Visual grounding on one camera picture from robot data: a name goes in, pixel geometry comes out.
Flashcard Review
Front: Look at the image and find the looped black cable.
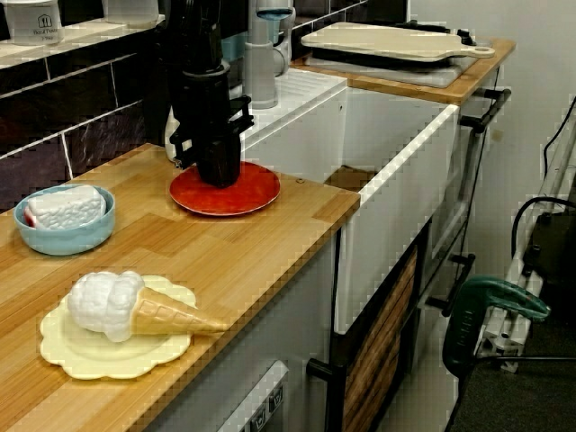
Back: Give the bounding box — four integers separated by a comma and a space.
512, 195, 576, 271

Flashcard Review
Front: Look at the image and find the light blue bowl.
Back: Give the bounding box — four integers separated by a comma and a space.
13, 183, 117, 257

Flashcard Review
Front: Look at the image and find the black equipment box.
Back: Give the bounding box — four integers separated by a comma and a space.
521, 211, 576, 325

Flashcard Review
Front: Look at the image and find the plain white canister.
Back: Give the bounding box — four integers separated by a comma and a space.
102, 0, 167, 29

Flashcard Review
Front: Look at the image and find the red round plate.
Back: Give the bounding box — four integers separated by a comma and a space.
168, 160, 283, 217

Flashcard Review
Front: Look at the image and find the black upright bar handle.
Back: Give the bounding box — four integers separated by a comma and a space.
305, 357, 348, 432

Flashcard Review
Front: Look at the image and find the grey toy dishwasher front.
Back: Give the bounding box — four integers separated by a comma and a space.
215, 359, 292, 432

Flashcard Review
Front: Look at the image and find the white toy sink basin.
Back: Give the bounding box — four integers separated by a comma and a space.
240, 67, 461, 337

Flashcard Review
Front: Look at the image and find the printed white canister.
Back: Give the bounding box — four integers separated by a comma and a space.
3, 0, 63, 46

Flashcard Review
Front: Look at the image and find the green power tool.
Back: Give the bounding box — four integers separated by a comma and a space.
442, 274, 551, 374

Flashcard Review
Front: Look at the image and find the cream cutting board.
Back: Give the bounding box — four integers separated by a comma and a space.
300, 21, 496, 63

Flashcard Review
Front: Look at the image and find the aluminium frame rail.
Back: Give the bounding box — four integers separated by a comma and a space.
474, 130, 576, 373

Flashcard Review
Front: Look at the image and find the teal plastic bin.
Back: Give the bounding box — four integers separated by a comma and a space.
220, 33, 248, 62

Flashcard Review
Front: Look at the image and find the grey toy faucet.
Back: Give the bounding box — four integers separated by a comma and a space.
242, 0, 298, 110

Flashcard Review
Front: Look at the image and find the red and white toy sushi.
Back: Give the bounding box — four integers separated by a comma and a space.
24, 184, 108, 231

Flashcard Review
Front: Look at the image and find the wooden slat drawer front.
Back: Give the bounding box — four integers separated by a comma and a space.
342, 249, 419, 432

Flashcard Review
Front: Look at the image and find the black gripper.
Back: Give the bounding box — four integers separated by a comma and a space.
169, 67, 256, 188

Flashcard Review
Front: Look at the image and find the thin black cable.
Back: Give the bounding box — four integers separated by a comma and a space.
542, 96, 576, 179

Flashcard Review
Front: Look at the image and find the cream scalloped plate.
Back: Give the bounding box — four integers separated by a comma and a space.
39, 274, 199, 381

